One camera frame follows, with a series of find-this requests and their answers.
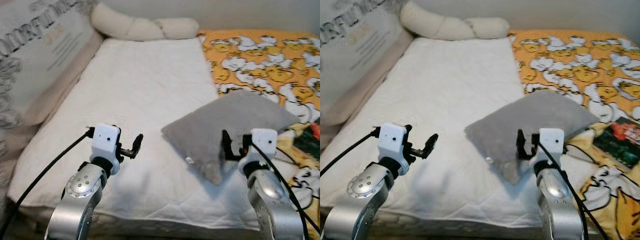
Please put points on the dark book with red cover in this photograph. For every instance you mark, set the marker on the dark book with red cover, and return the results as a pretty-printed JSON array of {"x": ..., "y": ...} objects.
[
  {"x": 309, "y": 141},
  {"x": 617, "y": 142}
]

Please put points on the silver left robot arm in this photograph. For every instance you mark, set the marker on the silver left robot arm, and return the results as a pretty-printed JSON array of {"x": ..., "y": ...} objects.
[
  {"x": 75, "y": 200},
  {"x": 357, "y": 200}
]

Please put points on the white quilted mattress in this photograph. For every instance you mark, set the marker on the white quilted mattress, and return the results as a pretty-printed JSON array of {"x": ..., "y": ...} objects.
[
  {"x": 450, "y": 85},
  {"x": 145, "y": 85}
]

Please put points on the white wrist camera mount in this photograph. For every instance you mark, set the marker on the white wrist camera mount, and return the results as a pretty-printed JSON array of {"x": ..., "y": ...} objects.
[
  {"x": 550, "y": 142},
  {"x": 264, "y": 142},
  {"x": 392, "y": 142},
  {"x": 106, "y": 142}
]

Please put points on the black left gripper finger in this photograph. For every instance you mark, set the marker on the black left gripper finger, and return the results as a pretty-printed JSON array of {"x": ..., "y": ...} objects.
[
  {"x": 431, "y": 145},
  {"x": 137, "y": 145}
]

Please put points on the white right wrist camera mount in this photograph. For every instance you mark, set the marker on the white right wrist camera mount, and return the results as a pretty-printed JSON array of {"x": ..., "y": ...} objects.
[
  {"x": 264, "y": 142},
  {"x": 550, "y": 142}
]

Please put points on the orange duck-print blanket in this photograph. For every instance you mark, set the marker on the orange duck-print blanket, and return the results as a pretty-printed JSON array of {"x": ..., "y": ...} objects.
[
  {"x": 570, "y": 55},
  {"x": 260, "y": 55}
]

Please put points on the cream braided long pillow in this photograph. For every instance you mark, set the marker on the cream braided long pillow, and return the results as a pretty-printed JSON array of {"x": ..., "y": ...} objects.
[
  {"x": 450, "y": 25},
  {"x": 140, "y": 25}
]

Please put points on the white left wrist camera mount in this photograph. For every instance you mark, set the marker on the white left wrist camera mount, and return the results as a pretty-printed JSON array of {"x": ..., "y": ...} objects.
[
  {"x": 106, "y": 142},
  {"x": 392, "y": 142}
]

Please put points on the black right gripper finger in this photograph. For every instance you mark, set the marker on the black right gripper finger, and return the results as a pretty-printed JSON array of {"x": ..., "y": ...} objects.
[
  {"x": 521, "y": 145},
  {"x": 226, "y": 145}
]

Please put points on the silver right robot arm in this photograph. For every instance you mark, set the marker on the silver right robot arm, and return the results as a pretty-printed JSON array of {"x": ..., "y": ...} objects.
[
  {"x": 272, "y": 200},
  {"x": 555, "y": 200}
]

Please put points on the grey square pillow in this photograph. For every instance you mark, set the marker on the grey square pillow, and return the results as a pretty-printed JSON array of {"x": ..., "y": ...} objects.
[
  {"x": 225, "y": 120},
  {"x": 530, "y": 117}
]

